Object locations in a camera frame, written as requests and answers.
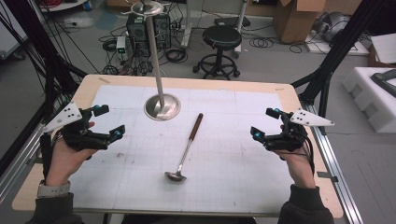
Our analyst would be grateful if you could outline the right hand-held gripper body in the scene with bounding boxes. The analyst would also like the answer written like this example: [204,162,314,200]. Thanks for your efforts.
[262,107,336,154]

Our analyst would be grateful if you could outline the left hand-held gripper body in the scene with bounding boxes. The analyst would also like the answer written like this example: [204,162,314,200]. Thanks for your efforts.
[42,101,110,152]

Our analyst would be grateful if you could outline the steel utensil stand with pole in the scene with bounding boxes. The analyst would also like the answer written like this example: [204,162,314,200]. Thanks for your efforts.
[120,0,182,122]

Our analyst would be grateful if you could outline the steel ladle with brown handle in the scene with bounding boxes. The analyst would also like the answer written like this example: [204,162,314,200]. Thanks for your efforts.
[163,112,205,184]

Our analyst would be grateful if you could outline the person's left hand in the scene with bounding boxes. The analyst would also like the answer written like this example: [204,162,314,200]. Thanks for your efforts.
[46,120,98,187]

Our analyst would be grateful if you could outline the person's right hand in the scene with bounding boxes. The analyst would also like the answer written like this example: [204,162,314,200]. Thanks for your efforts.
[275,124,318,189]

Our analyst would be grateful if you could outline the white grid mat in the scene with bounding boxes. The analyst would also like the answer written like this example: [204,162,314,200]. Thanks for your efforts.
[69,84,295,213]

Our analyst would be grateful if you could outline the grey wristwatch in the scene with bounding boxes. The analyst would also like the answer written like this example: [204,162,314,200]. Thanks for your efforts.
[36,179,72,200]

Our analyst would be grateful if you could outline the small white electronic box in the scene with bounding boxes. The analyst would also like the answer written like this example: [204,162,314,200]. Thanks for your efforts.
[115,35,128,62]

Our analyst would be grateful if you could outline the black computer tower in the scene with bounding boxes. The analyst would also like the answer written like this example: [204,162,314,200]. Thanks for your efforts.
[125,13,148,44]
[153,13,173,49]

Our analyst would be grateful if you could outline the white desk leg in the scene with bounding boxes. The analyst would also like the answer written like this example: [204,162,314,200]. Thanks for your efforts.
[179,0,194,49]
[233,0,249,59]

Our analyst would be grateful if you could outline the white foam block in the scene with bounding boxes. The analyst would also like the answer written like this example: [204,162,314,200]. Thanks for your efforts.
[342,66,396,135]

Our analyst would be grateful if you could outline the black round stool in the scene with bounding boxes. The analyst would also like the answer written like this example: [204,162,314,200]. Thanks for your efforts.
[192,25,244,81]

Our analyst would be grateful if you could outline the cardboard box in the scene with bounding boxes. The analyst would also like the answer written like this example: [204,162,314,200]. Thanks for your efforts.
[273,0,328,45]

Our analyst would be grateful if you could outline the flat black device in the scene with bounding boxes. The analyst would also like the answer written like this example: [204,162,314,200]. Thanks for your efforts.
[214,15,252,29]

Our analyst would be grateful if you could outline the grey round appliance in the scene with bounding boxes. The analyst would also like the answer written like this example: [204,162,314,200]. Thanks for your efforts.
[312,11,351,43]

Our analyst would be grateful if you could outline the dark grey curved part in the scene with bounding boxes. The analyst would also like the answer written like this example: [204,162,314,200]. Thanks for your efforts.
[370,68,396,98]

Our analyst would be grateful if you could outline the white board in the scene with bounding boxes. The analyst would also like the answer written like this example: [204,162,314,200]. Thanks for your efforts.
[370,32,396,65]

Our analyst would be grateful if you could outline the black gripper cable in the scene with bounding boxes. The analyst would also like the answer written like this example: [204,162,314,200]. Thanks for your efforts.
[298,130,317,175]

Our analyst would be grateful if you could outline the black wrist strap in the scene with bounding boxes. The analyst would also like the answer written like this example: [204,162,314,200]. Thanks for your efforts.
[39,133,52,180]

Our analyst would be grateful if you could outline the aluminium rail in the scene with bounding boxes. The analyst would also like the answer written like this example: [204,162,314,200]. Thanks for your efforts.
[0,122,47,203]
[300,100,365,224]

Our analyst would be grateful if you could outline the black frame strut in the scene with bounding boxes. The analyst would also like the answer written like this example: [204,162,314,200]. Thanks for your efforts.
[291,0,388,110]
[0,0,89,175]

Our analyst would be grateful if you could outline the coiled black cable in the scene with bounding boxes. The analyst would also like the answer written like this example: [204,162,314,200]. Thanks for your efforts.
[164,48,189,64]
[248,35,276,49]

